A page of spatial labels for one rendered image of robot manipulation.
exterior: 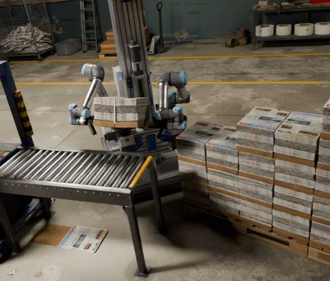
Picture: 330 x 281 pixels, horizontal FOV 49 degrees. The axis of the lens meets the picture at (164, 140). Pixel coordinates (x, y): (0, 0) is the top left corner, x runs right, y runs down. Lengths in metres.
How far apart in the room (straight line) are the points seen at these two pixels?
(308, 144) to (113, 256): 1.83
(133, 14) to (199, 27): 6.25
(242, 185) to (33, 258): 1.91
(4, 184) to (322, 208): 2.41
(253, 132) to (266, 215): 0.73
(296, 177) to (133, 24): 1.91
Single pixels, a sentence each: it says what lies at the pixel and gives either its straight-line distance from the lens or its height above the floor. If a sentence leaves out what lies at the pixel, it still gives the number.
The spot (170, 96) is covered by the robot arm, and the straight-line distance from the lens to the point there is 3.51.
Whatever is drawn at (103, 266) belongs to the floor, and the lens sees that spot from 3.26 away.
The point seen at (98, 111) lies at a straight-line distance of 2.97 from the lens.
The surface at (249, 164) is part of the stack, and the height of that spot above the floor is 0.73.
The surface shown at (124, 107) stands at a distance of 2.86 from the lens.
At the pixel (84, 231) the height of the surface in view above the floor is 0.01.
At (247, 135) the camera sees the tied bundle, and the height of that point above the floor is 0.98.
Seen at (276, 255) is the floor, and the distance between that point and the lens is 3.21.
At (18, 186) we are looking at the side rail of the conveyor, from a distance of 3.10.
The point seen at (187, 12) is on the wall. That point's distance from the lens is 9.64.
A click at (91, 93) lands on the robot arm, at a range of 3.20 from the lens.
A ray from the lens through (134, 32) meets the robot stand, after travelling 3.47.
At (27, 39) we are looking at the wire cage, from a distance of 10.43.
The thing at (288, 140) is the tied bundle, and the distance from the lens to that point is 2.67.
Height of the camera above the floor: 2.27
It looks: 28 degrees down
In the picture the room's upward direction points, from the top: 7 degrees counter-clockwise
